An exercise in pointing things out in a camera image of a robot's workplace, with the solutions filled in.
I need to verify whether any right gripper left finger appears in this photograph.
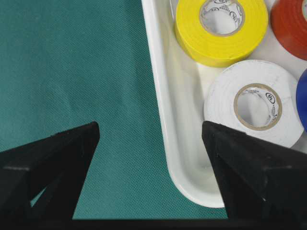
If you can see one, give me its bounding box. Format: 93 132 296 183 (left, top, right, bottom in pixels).
0 122 100 229

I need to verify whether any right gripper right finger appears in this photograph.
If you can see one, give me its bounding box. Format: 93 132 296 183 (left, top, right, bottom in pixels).
202 121 307 230

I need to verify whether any white tape roll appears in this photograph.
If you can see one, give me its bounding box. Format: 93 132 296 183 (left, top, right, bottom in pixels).
204 60 304 148

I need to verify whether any blue tape roll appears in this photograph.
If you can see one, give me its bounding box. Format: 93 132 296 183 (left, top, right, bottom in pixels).
296 69 307 131

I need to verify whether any yellow tape roll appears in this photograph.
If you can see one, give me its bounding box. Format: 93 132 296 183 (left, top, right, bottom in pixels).
174 0 268 67

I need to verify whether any red tape roll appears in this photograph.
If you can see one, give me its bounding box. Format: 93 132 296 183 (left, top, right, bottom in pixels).
271 0 307 60

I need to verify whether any white plastic case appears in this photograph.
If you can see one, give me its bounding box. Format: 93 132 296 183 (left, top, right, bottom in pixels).
141 0 307 208

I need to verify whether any green table cloth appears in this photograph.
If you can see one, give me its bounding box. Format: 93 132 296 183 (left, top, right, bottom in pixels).
0 0 226 219

